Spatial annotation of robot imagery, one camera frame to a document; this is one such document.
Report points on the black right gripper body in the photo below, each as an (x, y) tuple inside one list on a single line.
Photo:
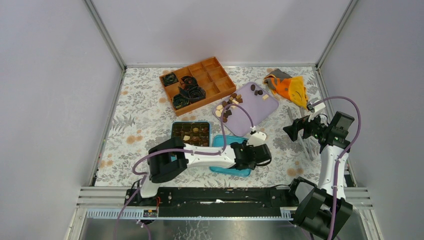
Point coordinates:
[(317, 135)]

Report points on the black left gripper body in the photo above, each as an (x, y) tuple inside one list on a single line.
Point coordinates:
[(250, 166)]

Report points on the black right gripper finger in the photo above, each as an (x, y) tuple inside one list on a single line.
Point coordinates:
[(314, 128), (293, 129)]

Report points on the metal serving tongs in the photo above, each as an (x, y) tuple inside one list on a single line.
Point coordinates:
[(306, 144)]

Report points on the teal chocolate box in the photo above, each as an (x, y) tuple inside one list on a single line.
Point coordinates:
[(195, 133)]

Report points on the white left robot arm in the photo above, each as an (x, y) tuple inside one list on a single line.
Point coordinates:
[(169, 159)]

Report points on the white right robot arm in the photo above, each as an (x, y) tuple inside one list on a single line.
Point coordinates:
[(324, 210)]

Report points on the lavender plastic tray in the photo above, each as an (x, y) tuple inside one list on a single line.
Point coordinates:
[(257, 102)]

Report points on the orange grey cloth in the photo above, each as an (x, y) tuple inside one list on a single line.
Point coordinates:
[(289, 87)]

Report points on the pile of assorted chocolates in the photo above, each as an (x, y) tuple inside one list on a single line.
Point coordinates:
[(222, 109)]

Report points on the rolled dark patterned tie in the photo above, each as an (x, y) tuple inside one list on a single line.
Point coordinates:
[(193, 93)]

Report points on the rolled dark green tie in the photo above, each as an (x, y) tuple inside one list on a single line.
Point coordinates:
[(179, 101)]

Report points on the wooden compartment tray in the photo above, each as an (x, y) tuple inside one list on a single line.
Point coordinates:
[(210, 75)]

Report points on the rolled dark floral tie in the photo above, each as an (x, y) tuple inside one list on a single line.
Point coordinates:
[(169, 79)]

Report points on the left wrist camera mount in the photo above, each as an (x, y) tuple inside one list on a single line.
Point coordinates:
[(256, 138)]

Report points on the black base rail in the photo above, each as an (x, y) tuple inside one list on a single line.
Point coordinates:
[(202, 202)]

